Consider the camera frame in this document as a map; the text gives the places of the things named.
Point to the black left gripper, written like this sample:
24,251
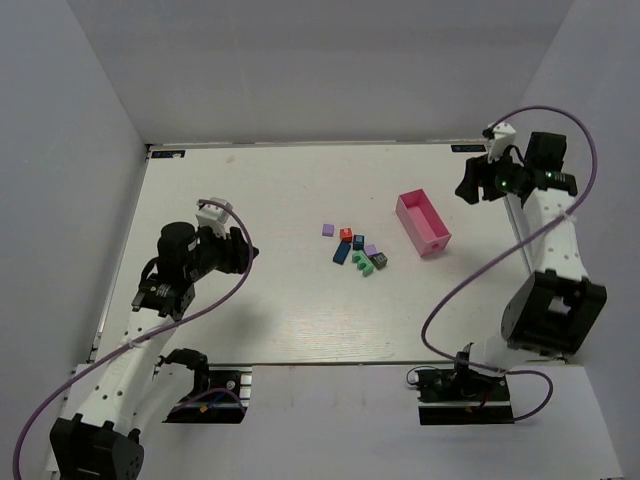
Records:
236,250

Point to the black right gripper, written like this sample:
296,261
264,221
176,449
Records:
480,176

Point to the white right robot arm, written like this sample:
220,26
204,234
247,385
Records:
556,307

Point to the green hospital arch block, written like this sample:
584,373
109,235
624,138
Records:
363,263

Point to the corner label sticker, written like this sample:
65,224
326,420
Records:
468,148
168,154

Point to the grey house block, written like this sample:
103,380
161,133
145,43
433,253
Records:
379,260

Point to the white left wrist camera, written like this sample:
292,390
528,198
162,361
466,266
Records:
214,216

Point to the right corner label sticker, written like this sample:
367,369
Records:
468,148

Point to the dark blue printed cube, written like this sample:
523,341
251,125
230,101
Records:
358,242

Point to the dark blue rectangular block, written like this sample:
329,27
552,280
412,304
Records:
341,253

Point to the left corner label sticker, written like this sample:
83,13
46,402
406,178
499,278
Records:
168,154

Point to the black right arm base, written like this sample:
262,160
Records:
460,396

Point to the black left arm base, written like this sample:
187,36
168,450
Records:
222,400

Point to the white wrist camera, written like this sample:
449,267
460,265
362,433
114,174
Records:
214,216
498,137

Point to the purple printed cube block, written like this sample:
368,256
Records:
370,249

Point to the pink plastic box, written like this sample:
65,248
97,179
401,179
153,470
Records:
422,223

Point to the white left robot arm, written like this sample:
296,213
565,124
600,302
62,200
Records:
141,384

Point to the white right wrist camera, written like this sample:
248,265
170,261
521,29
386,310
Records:
498,137

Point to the red cube block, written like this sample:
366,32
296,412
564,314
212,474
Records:
346,235

